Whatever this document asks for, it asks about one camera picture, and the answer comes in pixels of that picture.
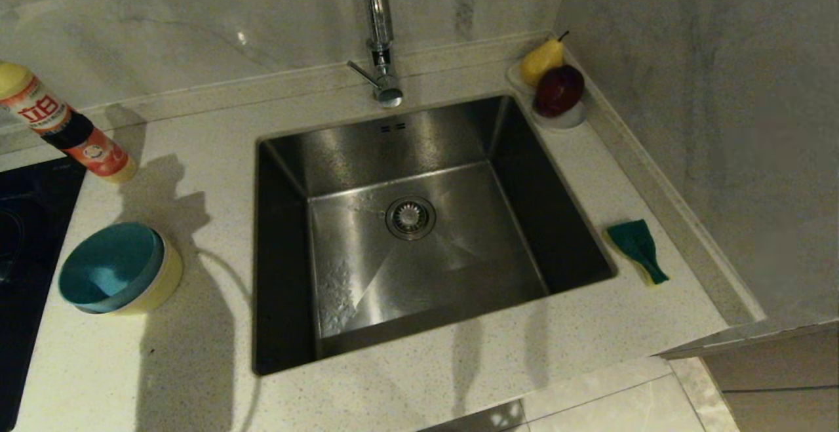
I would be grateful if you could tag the chrome kitchen faucet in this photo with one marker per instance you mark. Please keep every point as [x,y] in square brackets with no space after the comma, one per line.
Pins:
[380,12]

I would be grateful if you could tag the green and yellow sponge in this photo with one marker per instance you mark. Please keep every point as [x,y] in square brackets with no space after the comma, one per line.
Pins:
[639,242]

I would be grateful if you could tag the yellow plastic bowl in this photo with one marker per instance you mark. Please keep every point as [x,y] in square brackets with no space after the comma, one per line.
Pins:
[167,281]

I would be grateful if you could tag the blue plastic bowl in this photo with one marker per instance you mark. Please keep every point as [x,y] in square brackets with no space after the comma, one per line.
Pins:
[111,265]

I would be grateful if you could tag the dish soap bottle orange label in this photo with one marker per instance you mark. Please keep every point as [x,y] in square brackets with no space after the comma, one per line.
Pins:
[78,143]

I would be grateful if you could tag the stainless steel sink basin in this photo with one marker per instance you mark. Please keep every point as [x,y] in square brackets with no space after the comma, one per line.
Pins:
[459,261]

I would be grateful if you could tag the round metal drain strainer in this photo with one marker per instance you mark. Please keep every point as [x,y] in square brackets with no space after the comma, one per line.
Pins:
[411,217]

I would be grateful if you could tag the small white dish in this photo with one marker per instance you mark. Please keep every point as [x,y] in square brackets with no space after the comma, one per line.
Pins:
[564,123]

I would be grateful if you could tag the dark red apple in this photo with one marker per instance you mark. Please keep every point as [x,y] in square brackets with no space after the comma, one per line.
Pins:
[558,90]

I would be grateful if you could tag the yellow pear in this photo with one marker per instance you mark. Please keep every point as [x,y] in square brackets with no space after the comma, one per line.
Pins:
[542,60]

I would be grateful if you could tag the black glass cooktop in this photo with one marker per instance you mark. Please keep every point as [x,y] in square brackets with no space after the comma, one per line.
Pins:
[36,222]

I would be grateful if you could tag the wood tone cabinet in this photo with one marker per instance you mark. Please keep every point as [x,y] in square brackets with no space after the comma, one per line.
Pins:
[786,392]

